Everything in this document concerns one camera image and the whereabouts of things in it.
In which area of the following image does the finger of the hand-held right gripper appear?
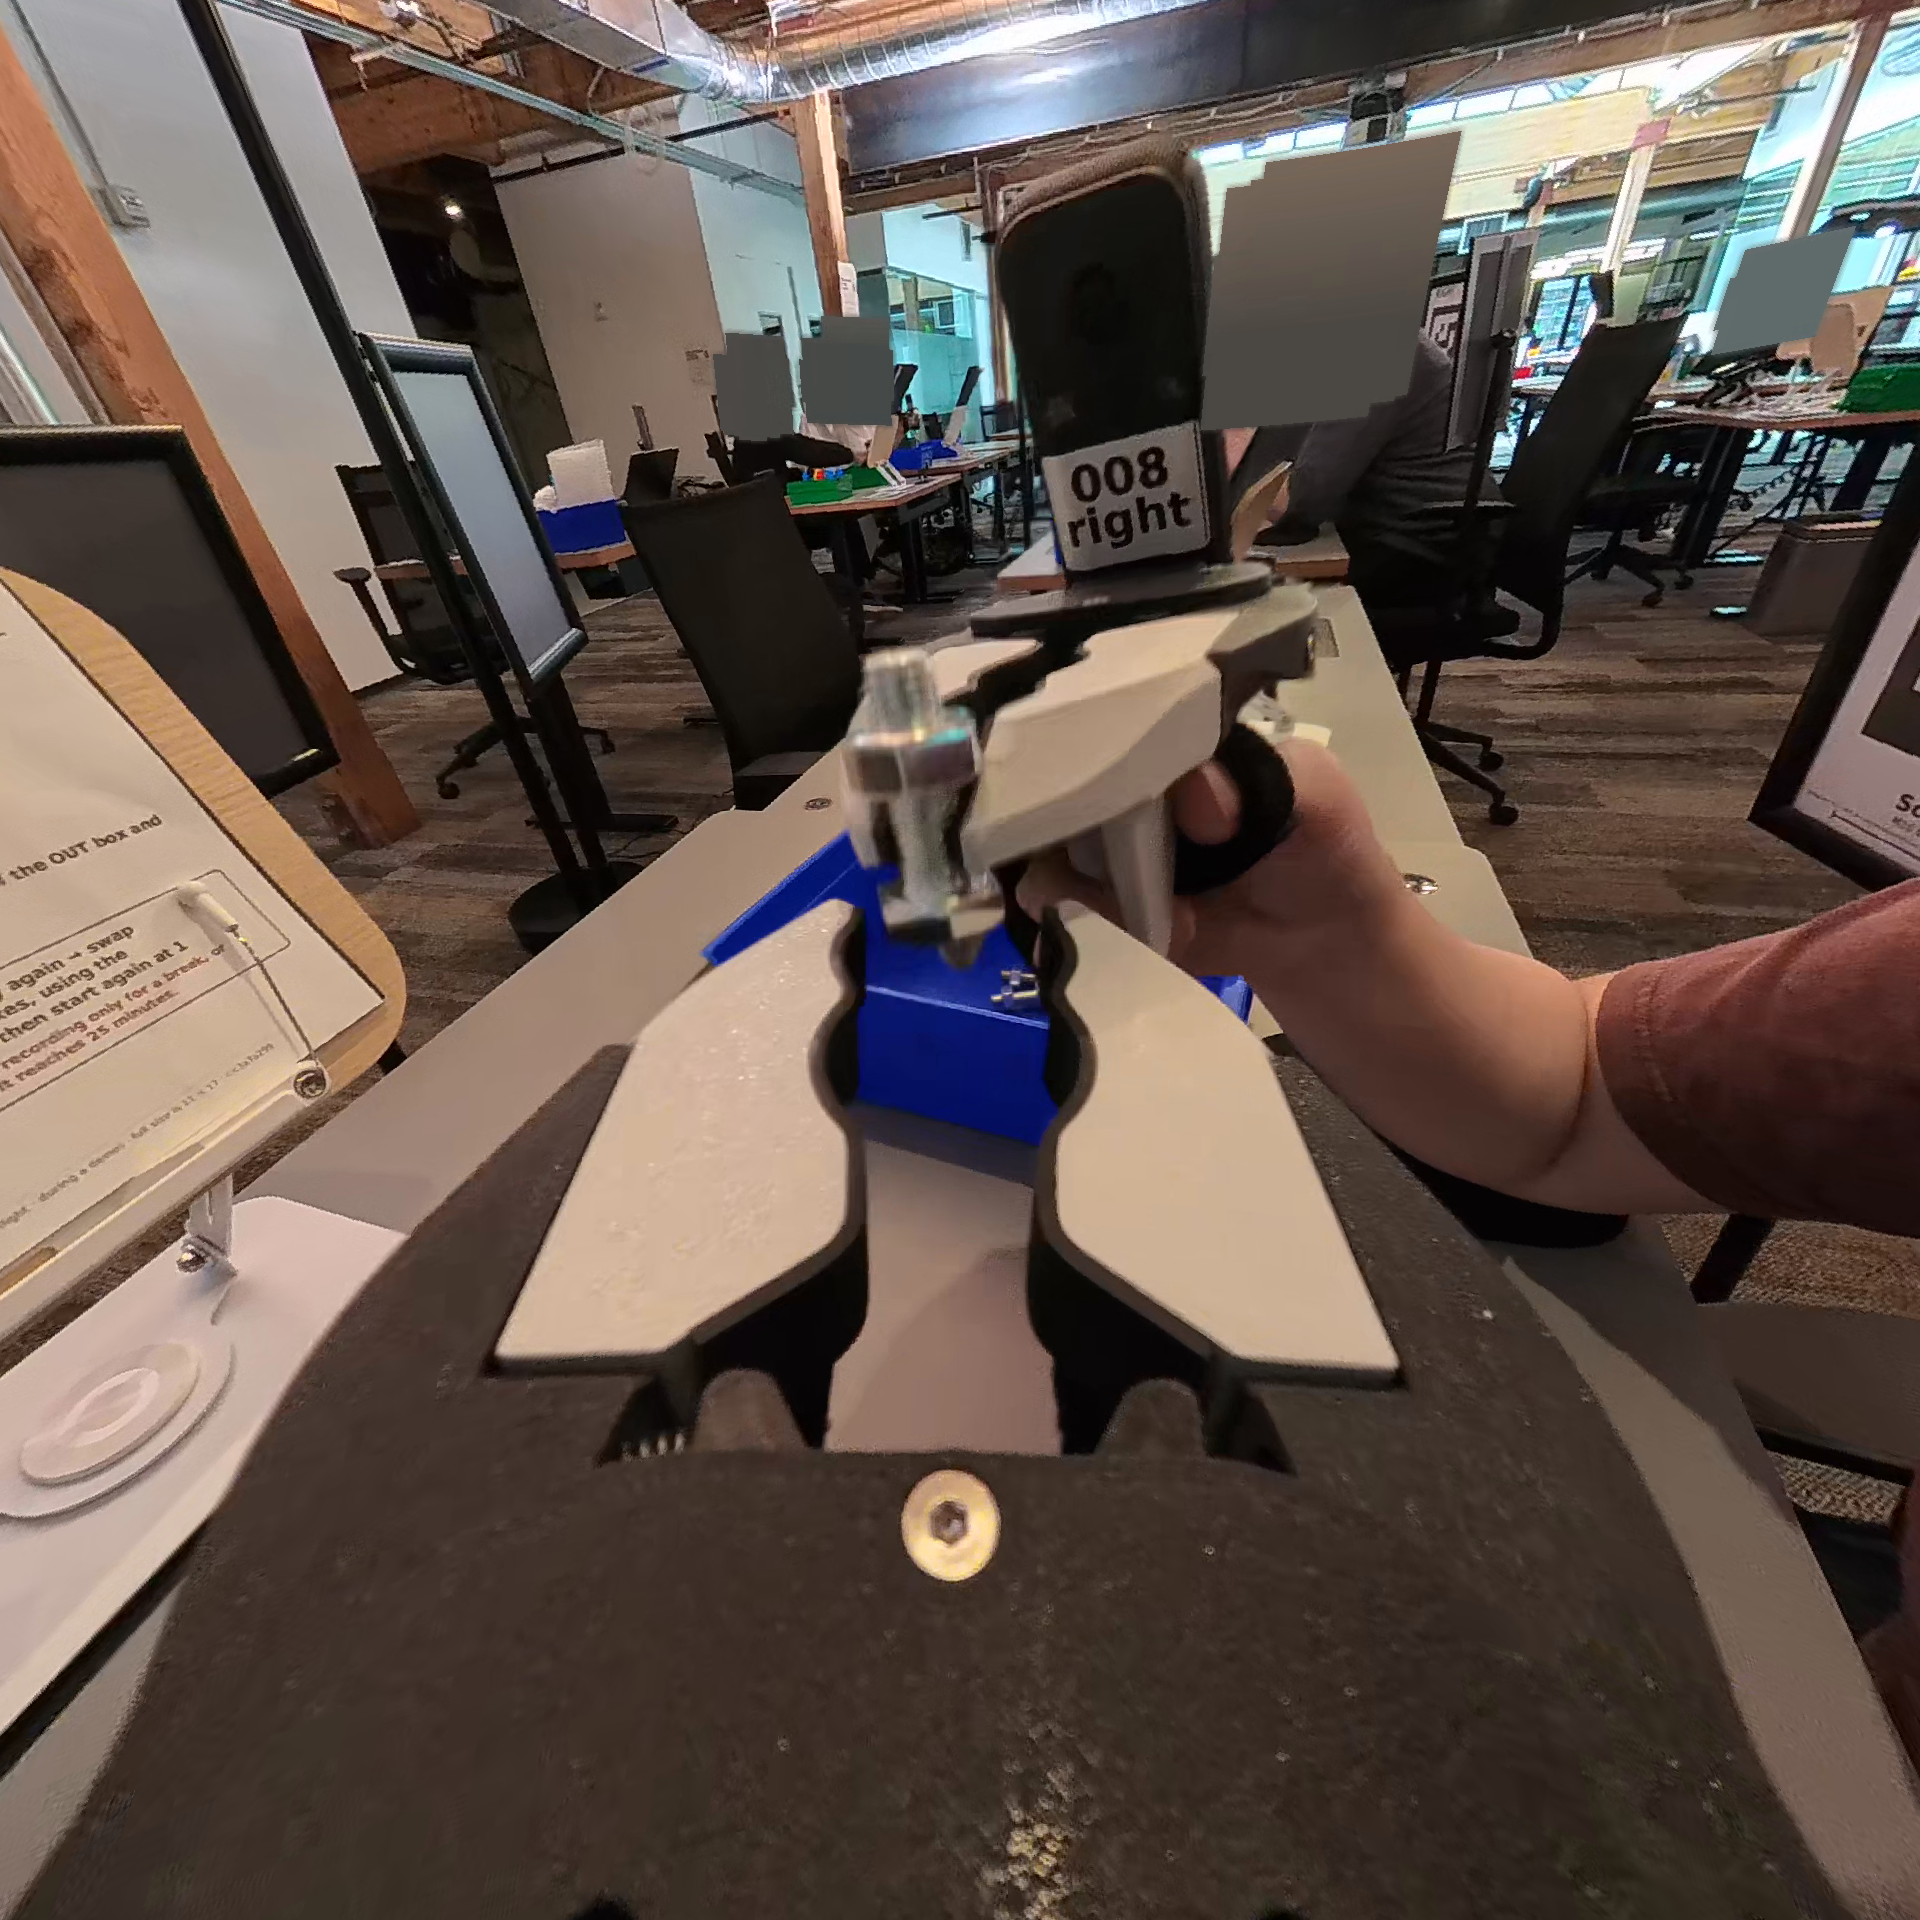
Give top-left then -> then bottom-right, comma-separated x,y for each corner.
958,614 -> 1231,906
843,638 -> 1051,874

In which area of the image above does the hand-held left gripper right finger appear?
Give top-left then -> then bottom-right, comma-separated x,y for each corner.
1029,903 -> 1407,1386

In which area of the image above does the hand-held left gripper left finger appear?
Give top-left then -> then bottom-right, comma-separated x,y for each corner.
491,903 -> 873,1386

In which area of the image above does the silver hex nut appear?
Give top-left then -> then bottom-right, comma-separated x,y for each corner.
843,721 -> 981,800

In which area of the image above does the person's right forearm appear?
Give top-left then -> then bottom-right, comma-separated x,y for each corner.
1313,883 -> 1920,1235

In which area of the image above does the person's right hand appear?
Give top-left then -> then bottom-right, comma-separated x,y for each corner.
1027,743 -> 1403,1053

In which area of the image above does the black office chair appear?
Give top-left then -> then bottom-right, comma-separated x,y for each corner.
622,480 -> 869,813
1559,413 -> 1719,608
334,463 -> 496,689
1373,311 -> 1685,829

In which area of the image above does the black floor pole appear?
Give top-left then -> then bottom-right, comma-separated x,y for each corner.
177,0 -> 649,951

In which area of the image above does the grey waste bin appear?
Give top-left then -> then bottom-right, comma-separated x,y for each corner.
1744,515 -> 1881,643

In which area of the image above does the black framed sign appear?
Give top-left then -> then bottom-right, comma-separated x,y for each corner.
0,427 -> 343,800
1747,450 -> 1920,891

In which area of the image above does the brown wooden post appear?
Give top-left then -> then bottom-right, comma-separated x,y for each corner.
792,90 -> 861,320
0,31 -> 426,854

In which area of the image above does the silver ventilation duct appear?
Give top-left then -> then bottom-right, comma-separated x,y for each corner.
479,0 -> 1210,111

